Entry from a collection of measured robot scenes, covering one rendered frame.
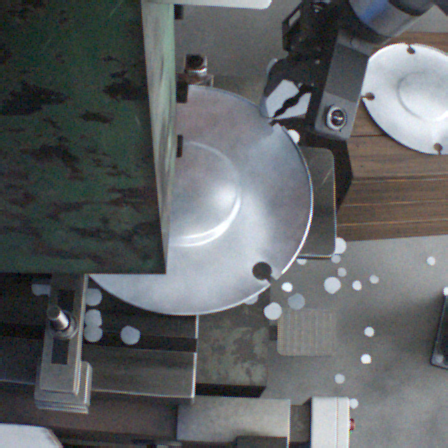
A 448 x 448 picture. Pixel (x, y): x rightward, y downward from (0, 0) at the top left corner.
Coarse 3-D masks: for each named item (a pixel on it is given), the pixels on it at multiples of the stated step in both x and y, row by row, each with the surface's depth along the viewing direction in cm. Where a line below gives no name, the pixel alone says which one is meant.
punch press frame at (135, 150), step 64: (0, 0) 18; (64, 0) 18; (128, 0) 18; (0, 64) 21; (64, 64) 21; (128, 64) 21; (0, 128) 25; (64, 128) 25; (128, 128) 25; (0, 192) 31; (64, 192) 31; (128, 192) 31; (0, 256) 40; (64, 256) 39; (128, 256) 39; (256, 320) 83; (256, 384) 80
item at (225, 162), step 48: (192, 96) 80; (240, 96) 79; (192, 144) 76; (240, 144) 77; (288, 144) 78; (192, 192) 74; (240, 192) 74; (288, 192) 75; (192, 240) 72; (240, 240) 72; (288, 240) 73; (144, 288) 70; (192, 288) 70; (240, 288) 70
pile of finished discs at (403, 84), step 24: (384, 48) 138; (432, 48) 139; (384, 72) 136; (408, 72) 136; (432, 72) 137; (384, 96) 133; (408, 96) 133; (432, 96) 133; (384, 120) 131; (408, 120) 131; (432, 120) 131; (408, 144) 129; (432, 144) 129
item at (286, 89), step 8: (272, 64) 75; (280, 88) 71; (288, 88) 71; (296, 88) 71; (272, 96) 73; (280, 96) 73; (288, 96) 73; (264, 104) 75; (272, 104) 74; (280, 104) 74; (264, 112) 77; (272, 112) 76
